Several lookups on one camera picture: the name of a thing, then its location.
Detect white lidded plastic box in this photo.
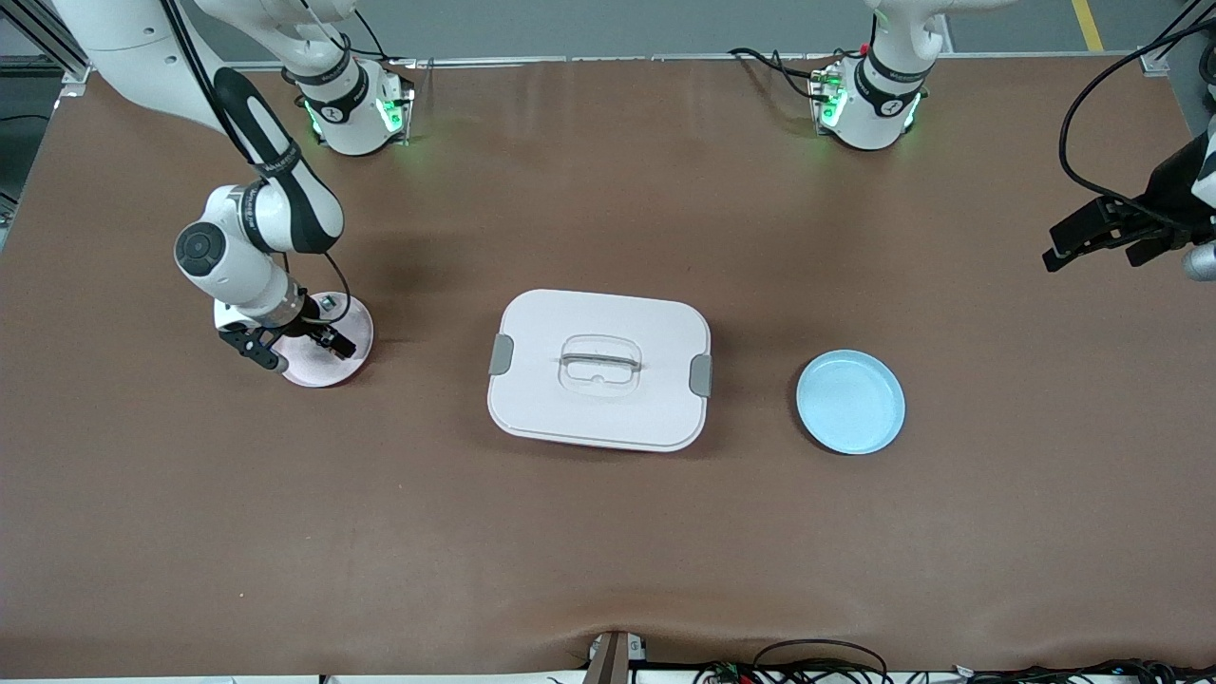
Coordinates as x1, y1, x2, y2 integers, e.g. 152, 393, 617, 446
486, 289, 713, 453

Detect pink round plate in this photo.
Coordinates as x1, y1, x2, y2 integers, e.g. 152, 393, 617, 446
275, 291, 375, 389

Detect light blue round plate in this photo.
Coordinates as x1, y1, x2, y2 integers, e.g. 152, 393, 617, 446
795, 350, 906, 456

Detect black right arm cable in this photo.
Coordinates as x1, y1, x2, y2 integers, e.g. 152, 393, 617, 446
161, 0, 352, 327

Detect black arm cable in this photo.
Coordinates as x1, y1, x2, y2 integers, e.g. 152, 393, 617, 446
1059, 0, 1216, 229
161, 0, 352, 327

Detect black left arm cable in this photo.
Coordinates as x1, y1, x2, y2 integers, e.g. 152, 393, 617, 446
1059, 0, 1216, 229

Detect aluminium frame post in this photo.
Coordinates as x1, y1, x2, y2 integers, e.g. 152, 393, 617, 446
0, 0, 96, 85
1140, 0, 1216, 134

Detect grey box lid handle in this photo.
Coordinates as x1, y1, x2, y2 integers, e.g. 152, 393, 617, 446
559, 352, 643, 373

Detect black right base cable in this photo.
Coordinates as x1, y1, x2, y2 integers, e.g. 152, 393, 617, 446
350, 8, 392, 64

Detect black left base cables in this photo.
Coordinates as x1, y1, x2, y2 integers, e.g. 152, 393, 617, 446
729, 46, 842, 102

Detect silver table edge rail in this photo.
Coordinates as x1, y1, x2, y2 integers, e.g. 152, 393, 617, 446
228, 52, 1155, 73

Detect brown camera mount bracket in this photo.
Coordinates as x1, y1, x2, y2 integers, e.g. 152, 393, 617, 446
583, 630, 649, 684

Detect black cable bundle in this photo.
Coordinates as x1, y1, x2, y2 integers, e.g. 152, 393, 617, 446
950, 658, 1216, 684

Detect black looped cable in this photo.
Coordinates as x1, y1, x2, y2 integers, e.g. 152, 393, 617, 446
752, 638, 890, 684

